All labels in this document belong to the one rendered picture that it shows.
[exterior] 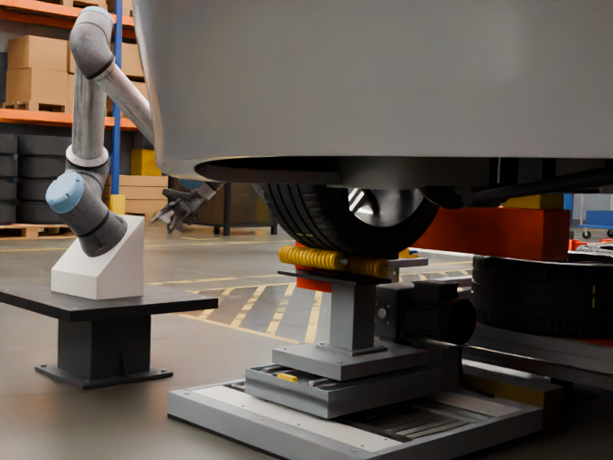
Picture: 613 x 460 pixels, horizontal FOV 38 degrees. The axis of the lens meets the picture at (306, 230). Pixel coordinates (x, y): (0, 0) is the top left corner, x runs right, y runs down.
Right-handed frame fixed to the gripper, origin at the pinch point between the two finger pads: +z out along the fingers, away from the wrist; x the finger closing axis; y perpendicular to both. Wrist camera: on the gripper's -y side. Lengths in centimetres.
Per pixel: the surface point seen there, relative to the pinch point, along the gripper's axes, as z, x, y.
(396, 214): -63, -23, 72
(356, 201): -57, -12, 55
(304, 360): -12, -35, 88
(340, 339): -23, -24, 88
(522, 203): -93, -11, 95
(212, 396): 17, -33, 74
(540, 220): -92, -14, 104
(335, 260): -40, -41, 75
